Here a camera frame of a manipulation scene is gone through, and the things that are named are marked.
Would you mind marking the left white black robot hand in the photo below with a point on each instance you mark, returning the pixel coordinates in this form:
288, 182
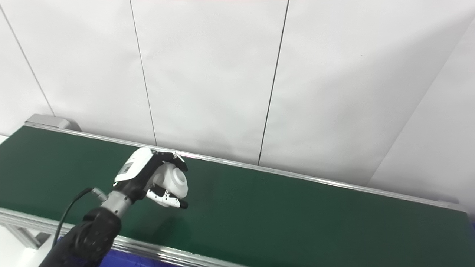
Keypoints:
137, 172

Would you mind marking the white cylindrical plastic part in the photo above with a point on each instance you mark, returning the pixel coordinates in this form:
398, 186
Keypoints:
172, 181

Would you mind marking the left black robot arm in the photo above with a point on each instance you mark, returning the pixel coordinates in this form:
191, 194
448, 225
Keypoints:
92, 230

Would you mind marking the blue plastic bin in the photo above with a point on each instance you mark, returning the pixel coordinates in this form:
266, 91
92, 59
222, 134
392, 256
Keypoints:
130, 259

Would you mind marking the grey conveyor motor housing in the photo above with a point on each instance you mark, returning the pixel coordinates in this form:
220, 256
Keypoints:
52, 121

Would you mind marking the green conveyor belt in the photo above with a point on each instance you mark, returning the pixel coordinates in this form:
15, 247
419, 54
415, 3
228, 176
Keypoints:
259, 207

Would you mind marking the aluminium conveyor support leg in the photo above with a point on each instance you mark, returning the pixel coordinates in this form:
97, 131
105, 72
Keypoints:
20, 233

